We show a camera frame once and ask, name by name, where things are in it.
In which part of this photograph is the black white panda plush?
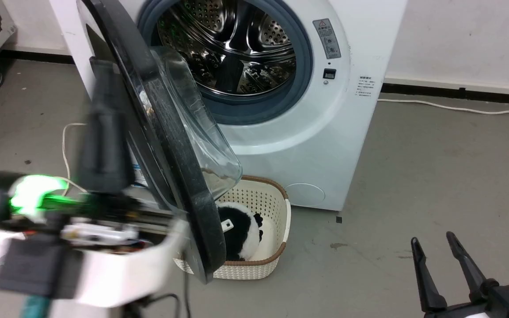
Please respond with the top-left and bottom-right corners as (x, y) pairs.
(217, 202), (265, 261)

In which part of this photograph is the blue white door sticker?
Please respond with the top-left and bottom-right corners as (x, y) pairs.
(131, 163), (150, 189)

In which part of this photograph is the grey warning label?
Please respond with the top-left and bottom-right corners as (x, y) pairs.
(312, 19), (342, 60)

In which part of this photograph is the stainless steel washer drum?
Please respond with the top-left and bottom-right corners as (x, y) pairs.
(156, 0), (297, 96)

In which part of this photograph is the cream woven laundry basket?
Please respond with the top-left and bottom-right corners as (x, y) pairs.
(173, 175), (291, 280)

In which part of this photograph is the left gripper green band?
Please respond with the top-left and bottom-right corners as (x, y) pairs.
(0, 57), (183, 247)

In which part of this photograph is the thin white looped cable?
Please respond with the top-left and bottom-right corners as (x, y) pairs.
(62, 123), (88, 195)

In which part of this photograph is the small printed text sticker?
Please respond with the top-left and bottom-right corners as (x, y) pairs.
(356, 75), (374, 99)

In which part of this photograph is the black baseboard strip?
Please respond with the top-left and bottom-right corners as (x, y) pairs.
(380, 83), (509, 106)
(0, 49), (75, 65)

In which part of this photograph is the black glass washing machine door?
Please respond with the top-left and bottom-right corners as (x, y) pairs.
(80, 0), (243, 284)

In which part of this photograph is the grey rubber door gasket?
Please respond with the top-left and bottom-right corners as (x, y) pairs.
(137, 0), (315, 126)

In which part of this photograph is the long white floor cable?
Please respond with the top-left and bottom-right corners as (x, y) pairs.
(377, 98), (509, 116)

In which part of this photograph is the round white filter cover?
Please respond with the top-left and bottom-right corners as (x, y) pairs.
(285, 182), (326, 206)

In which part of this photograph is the white front-load washing machine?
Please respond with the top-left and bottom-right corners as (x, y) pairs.
(49, 0), (407, 212)

